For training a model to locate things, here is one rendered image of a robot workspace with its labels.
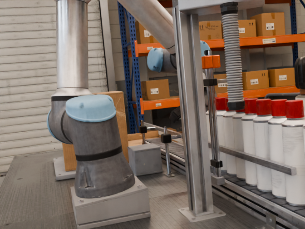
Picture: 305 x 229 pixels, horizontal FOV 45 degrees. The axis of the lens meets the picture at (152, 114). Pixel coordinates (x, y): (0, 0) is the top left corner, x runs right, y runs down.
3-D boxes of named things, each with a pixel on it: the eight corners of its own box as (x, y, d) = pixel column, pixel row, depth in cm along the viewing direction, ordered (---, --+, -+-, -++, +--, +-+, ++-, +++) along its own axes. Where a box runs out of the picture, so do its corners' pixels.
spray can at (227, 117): (250, 174, 97) (245, 97, 95) (233, 177, 95) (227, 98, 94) (240, 170, 102) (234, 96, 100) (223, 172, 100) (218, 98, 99)
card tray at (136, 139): (177, 144, 179) (177, 136, 179) (125, 151, 172) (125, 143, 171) (159, 137, 208) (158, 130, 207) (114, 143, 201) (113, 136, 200)
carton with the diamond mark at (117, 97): (130, 163, 137) (123, 91, 135) (65, 171, 134) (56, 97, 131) (123, 149, 167) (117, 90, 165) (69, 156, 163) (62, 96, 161)
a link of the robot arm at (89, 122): (86, 157, 83) (74, 98, 81) (65, 152, 94) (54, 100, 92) (131, 144, 89) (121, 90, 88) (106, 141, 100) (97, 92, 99)
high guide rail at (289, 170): (297, 174, 69) (296, 167, 69) (291, 176, 68) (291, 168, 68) (145, 125, 172) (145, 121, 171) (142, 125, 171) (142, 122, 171)
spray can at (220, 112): (239, 170, 102) (234, 96, 100) (223, 173, 100) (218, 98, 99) (230, 166, 107) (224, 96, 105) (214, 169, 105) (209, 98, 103)
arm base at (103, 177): (142, 186, 87) (135, 146, 86) (79, 203, 83) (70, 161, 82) (127, 173, 101) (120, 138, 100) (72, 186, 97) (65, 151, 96)
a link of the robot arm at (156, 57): (165, 42, 109) (193, 47, 115) (145, 48, 119) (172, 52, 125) (164, 69, 109) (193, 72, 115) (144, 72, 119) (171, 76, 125)
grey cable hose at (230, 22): (248, 108, 73) (241, 1, 71) (233, 111, 72) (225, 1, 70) (239, 108, 76) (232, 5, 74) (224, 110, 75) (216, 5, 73)
